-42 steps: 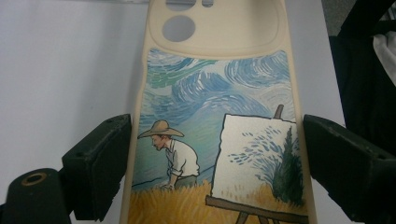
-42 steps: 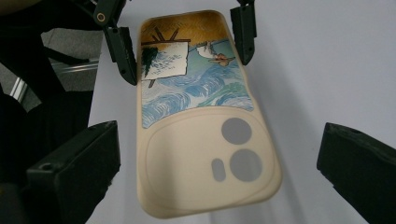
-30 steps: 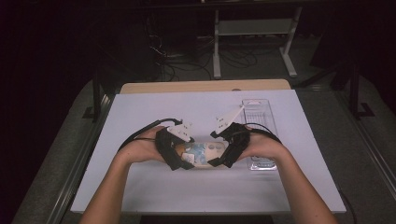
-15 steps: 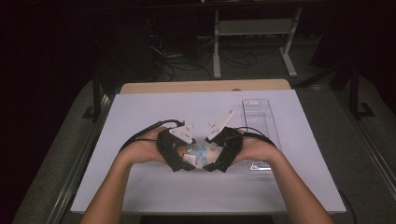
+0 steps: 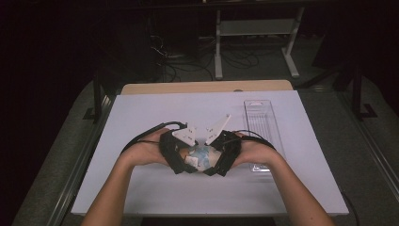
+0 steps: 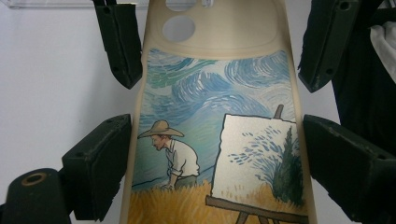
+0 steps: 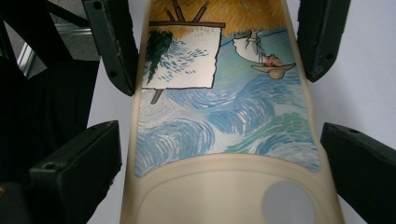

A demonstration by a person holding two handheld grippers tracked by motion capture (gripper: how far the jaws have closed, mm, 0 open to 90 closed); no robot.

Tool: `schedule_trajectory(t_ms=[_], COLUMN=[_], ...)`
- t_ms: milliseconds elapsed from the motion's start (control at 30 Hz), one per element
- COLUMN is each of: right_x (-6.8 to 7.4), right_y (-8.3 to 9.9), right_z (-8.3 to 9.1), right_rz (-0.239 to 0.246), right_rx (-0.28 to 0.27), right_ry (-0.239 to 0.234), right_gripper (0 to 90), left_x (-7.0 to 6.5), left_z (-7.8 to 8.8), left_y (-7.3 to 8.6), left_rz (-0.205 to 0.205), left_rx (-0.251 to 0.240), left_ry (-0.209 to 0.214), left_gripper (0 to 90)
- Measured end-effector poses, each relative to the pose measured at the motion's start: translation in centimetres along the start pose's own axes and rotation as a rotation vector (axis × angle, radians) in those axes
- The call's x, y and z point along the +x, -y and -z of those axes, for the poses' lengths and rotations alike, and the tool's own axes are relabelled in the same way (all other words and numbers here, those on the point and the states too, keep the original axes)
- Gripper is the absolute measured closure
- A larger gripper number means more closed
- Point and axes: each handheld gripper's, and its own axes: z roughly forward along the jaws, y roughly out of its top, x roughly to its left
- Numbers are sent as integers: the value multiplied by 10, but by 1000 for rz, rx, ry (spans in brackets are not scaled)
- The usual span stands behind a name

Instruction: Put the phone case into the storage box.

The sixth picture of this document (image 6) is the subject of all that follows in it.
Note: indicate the white cloth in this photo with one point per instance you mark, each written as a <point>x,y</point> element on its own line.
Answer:
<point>386,46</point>

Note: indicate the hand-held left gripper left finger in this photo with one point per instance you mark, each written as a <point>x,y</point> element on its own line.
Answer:
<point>96,168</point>

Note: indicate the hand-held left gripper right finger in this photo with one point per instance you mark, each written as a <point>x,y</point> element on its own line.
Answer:
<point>348,168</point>

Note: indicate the beige painted-print phone case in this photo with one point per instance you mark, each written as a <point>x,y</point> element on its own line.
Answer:
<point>218,109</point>

